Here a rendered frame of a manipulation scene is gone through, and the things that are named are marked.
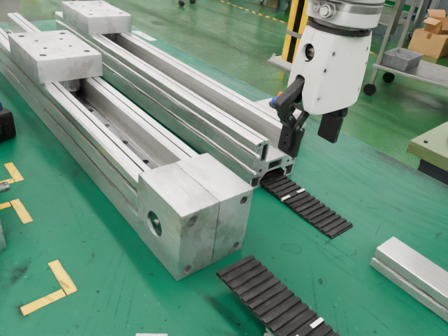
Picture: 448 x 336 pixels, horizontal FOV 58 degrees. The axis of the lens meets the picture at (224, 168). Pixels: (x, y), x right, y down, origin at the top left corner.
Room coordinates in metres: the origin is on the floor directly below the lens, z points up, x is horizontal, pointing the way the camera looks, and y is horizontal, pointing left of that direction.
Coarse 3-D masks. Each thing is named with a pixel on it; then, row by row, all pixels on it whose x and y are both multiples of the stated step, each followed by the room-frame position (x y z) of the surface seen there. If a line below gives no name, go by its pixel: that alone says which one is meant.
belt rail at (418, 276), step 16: (384, 256) 0.37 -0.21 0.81; (400, 256) 0.37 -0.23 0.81; (416, 256) 0.37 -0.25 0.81; (384, 272) 0.37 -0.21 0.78; (400, 272) 0.35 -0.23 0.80; (416, 272) 0.35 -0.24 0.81; (432, 272) 0.35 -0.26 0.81; (416, 288) 0.34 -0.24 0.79; (432, 288) 0.33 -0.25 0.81; (432, 304) 0.32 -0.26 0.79
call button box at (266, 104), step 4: (264, 100) 0.73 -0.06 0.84; (268, 100) 0.74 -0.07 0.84; (260, 104) 0.71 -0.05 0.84; (264, 104) 0.71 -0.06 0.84; (268, 104) 0.72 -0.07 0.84; (264, 108) 0.70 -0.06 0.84; (268, 108) 0.70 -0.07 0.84; (272, 108) 0.70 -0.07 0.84; (272, 112) 0.68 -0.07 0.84; (276, 112) 0.68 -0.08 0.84; (296, 112) 0.70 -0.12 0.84; (300, 112) 0.70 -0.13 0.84; (296, 116) 0.69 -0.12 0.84; (304, 124) 0.71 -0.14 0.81
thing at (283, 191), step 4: (288, 184) 0.53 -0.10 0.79; (292, 184) 0.53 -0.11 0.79; (280, 188) 0.52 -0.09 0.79; (284, 188) 0.52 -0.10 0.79; (288, 188) 0.52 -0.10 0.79; (292, 188) 0.52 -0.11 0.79; (296, 188) 0.52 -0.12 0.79; (300, 188) 0.53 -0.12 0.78; (272, 192) 0.50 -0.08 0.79; (276, 192) 0.50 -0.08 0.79; (280, 192) 0.51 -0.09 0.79; (284, 192) 0.51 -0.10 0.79; (288, 192) 0.51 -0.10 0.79; (292, 192) 0.51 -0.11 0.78; (276, 196) 0.50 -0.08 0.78; (280, 196) 0.50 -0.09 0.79
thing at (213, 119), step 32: (128, 32) 0.99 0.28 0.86; (128, 64) 0.79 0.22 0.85; (160, 64) 0.84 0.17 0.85; (128, 96) 0.79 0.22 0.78; (160, 96) 0.70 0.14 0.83; (192, 96) 0.65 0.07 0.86; (224, 96) 0.68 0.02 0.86; (192, 128) 0.64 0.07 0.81; (224, 128) 0.56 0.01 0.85; (256, 128) 0.61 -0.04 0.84; (224, 160) 0.55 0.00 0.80; (256, 160) 0.51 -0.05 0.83; (288, 160) 0.56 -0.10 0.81
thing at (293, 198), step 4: (296, 192) 0.51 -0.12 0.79; (300, 192) 0.51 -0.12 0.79; (304, 192) 0.52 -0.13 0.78; (308, 192) 0.52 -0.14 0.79; (284, 196) 0.50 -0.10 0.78; (288, 196) 0.50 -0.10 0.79; (292, 196) 0.50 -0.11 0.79; (296, 196) 0.51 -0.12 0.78; (300, 196) 0.50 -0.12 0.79; (304, 196) 0.51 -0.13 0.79; (308, 196) 0.51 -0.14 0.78; (284, 200) 0.49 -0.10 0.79; (288, 200) 0.49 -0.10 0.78; (292, 200) 0.49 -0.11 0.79; (296, 200) 0.49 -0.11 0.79; (300, 200) 0.50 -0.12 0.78; (288, 204) 0.48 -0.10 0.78; (292, 204) 0.48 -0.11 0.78
